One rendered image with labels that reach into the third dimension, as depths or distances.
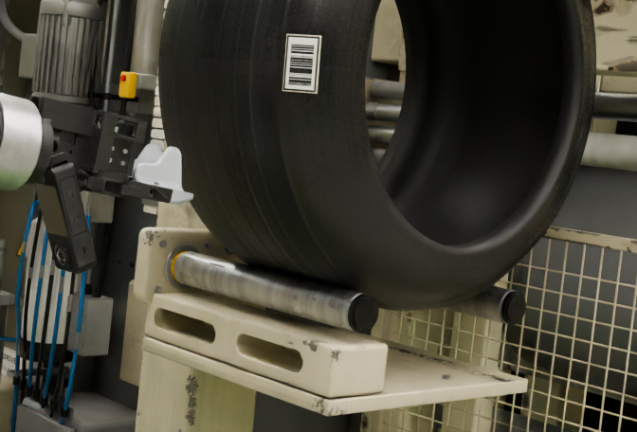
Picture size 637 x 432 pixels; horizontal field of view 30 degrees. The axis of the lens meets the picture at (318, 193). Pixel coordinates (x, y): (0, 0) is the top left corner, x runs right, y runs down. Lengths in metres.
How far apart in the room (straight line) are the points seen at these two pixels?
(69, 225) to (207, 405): 0.59
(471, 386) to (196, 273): 0.38
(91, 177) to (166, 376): 0.60
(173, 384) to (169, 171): 0.53
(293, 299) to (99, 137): 0.35
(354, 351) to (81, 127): 0.40
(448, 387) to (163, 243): 0.42
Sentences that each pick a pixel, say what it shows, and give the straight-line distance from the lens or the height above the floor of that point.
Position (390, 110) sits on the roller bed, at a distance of 1.96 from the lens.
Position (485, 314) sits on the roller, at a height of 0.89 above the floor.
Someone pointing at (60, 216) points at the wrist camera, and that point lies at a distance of 1.20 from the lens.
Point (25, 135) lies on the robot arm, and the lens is 1.13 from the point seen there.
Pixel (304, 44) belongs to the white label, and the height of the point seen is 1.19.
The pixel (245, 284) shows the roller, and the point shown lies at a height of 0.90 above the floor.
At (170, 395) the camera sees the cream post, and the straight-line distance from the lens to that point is 1.73.
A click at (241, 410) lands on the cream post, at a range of 1.76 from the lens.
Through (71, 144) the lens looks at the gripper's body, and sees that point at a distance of 1.20.
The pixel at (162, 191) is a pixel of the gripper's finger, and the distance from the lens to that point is 1.24.
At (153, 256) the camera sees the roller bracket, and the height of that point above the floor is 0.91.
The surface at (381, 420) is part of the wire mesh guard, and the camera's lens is 1.99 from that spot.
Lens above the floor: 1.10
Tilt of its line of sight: 3 degrees down
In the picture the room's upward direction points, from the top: 6 degrees clockwise
